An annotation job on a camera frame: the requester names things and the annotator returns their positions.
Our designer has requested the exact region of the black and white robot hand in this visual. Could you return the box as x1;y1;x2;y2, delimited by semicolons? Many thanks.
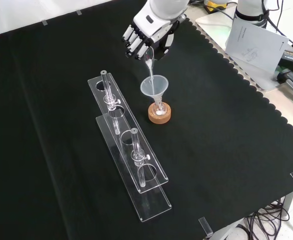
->
121;3;188;62

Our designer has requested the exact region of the translucent plastic funnel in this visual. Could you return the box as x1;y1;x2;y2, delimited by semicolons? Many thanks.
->
139;74;169;106

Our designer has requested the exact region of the small glass round-bottom flask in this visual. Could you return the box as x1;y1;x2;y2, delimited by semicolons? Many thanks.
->
152;98;167;117

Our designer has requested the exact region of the clear acrylic funnel stand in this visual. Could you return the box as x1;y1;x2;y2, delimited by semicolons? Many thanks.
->
87;70;173;223

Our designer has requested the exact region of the yellow stop button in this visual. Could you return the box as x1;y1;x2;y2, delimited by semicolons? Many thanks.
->
203;0;228;14

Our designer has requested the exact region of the white paper booklet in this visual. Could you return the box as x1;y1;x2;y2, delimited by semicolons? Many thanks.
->
225;17;290;76

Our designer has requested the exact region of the black cloth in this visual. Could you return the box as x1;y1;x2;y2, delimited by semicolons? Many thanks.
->
0;0;293;240

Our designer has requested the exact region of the grey green plug connector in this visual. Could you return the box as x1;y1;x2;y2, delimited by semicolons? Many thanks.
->
275;66;293;96

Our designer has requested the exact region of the grey table leg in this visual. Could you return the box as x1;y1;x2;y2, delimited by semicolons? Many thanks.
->
283;188;293;216

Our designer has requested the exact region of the grey metal base plate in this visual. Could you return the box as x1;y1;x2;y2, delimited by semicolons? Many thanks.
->
194;14;285;91

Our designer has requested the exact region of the cork ring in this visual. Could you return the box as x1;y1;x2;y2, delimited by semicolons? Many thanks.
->
147;102;173;125

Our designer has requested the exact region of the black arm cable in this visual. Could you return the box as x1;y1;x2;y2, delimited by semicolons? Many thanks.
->
260;0;292;46

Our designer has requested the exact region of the tangled black floor cable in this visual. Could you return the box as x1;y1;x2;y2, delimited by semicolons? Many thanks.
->
243;199;293;240

